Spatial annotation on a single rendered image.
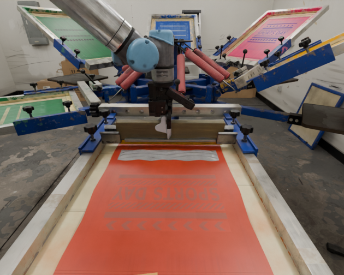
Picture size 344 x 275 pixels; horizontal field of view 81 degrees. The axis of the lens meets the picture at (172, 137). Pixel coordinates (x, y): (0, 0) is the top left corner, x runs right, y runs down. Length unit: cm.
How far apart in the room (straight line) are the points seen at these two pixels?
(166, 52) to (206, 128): 30
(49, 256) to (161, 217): 24
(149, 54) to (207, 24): 440
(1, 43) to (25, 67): 61
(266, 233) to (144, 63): 47
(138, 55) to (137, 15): 441
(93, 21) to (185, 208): 47
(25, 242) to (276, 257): 50
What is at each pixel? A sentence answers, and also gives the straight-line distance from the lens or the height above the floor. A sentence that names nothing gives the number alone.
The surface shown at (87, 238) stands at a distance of 52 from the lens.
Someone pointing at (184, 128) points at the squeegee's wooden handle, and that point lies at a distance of 75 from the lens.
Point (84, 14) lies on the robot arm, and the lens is 50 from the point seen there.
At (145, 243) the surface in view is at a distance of 49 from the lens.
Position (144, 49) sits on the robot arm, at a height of 132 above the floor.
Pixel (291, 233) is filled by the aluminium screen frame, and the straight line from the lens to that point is 51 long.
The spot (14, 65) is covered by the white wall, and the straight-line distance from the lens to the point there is 610.
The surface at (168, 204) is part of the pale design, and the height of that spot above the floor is 96.
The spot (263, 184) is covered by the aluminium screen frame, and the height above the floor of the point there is 99.
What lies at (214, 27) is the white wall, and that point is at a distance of 490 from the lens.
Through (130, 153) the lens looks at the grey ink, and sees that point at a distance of 76.
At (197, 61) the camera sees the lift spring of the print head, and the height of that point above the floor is 119.
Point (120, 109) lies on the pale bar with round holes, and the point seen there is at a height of 102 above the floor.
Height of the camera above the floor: 135
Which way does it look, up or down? 27 degrees down
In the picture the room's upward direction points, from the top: straight up
